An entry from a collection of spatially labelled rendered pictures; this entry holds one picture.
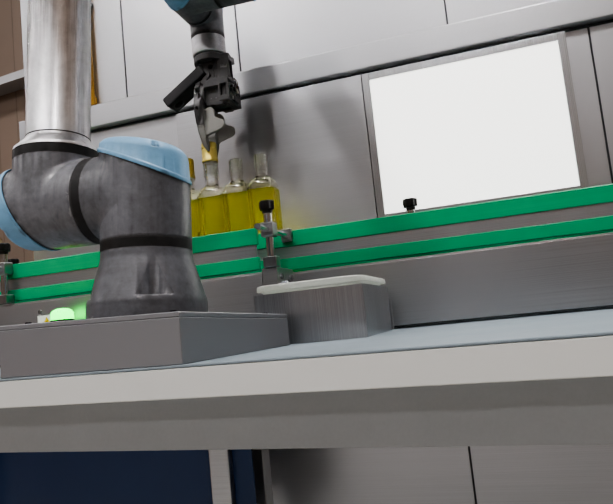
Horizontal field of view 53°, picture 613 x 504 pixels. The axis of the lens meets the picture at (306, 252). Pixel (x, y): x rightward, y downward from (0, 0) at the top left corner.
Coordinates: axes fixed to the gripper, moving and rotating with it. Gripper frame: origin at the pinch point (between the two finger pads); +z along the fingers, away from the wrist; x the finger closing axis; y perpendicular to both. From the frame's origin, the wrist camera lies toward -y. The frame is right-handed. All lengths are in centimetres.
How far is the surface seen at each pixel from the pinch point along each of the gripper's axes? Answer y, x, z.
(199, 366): 24, -63, 44
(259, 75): 9.1, 12.8, -19.4
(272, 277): 17.1, -15.5, 31.4
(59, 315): -25.0, -20.4, 34.0
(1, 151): -293, 268, -117
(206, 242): 3.8, -13.5, 22.9
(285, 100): 15.1, 11.9, -11.7
